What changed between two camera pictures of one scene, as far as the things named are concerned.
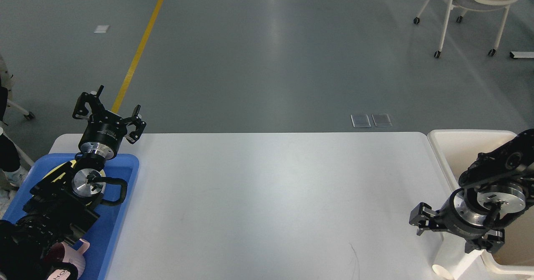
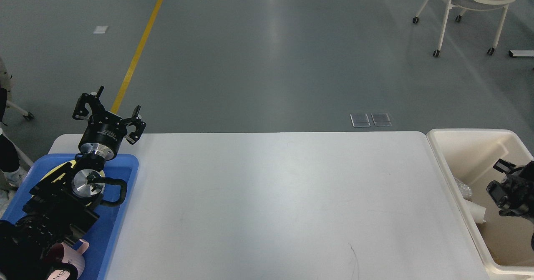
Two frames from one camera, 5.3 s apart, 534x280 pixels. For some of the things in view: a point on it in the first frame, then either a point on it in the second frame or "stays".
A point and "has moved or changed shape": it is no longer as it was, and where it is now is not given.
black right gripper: [456, 216] -> [504, 194]
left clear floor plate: [360, 120] stays
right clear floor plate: [381, 119] stays
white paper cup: [451, 255] has moved or changed shape
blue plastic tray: [102, 231] stays
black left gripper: [104, 132] stays
